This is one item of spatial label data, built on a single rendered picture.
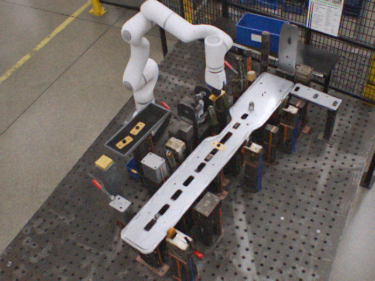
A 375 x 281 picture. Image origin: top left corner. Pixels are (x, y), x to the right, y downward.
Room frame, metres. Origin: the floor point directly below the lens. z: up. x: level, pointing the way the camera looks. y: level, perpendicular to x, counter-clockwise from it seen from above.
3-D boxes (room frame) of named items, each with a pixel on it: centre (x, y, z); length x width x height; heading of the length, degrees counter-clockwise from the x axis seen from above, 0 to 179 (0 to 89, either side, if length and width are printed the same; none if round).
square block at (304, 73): (2.09, -0.71, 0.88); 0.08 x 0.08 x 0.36; 50
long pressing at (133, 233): (1.59, -0.13, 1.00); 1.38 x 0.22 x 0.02; 140
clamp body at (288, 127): (1.79, -0.56, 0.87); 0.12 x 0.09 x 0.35; 50
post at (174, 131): (1.68, 0.09, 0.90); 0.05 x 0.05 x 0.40; 50
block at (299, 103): (1.90, -0.63, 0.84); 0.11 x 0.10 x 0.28; 50
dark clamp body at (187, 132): (1.71, 0.04, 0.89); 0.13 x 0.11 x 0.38; 50
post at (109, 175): (1.45, 0.44, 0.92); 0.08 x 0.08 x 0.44; 50
